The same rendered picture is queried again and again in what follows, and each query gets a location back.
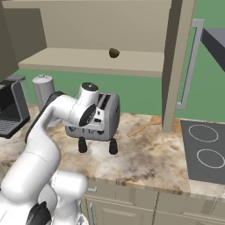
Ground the grey range hood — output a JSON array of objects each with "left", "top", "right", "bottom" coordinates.
[{"left": 200, "top": 27, "right": 225, "bottom": 73}]

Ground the grey cylindrical canister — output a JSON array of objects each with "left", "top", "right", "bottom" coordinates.
[{"left": 32, "top": 74, "right": 57, "bottom": 114}]

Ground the grey toaster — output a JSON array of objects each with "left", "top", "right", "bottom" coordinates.
[{"left": 95, "top": 92, "right": 121, "bottom": 141}]

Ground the beige base cabinet door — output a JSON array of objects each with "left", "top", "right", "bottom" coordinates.
[
  {"left": 83, "top": 197, "right": 156, "bottom": 225},
  {"left": 154, "top": 190, "right": 225, "bottom": 225}
]

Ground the dark grey hob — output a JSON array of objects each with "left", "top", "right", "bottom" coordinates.
[{"left": 179, "top": 119, "right": 225, "bottom": 185}]

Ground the grey base cabinet handle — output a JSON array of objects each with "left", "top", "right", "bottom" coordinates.
[{"left": 88, "top": 202, "right": 96, "bottom": 225}]

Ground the dark brown round object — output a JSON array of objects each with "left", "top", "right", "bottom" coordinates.
[{"left": 108, "top": 47, "right": 121, "bottom": 59}]

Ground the grey cabinet door handle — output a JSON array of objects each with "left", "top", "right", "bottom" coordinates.
[{"left": 176, "top": 18, "right": 205, "bottom": 110}]

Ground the black coffee machine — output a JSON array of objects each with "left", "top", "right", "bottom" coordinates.
[{"left": 0, "top": 74, "right": 32, "bottom": 140}]

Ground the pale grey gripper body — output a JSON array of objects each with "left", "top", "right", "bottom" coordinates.
[{"left": 64, "top": 124, "right": 115, "bottom": 142}]

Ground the beige open wall cabinet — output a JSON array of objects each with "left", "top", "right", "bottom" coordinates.
[{"left": 2, "top": 0, "right": 174, "bottom": 79}]

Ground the wooden spatula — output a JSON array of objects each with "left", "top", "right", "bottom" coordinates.
[{"left": 126, "top": 115, "right": 163, "bottom": 138}]

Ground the beige drawer front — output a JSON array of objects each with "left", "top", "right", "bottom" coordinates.
[{"left": 85, "top": 178, "right": 160, "bottom": 211}]

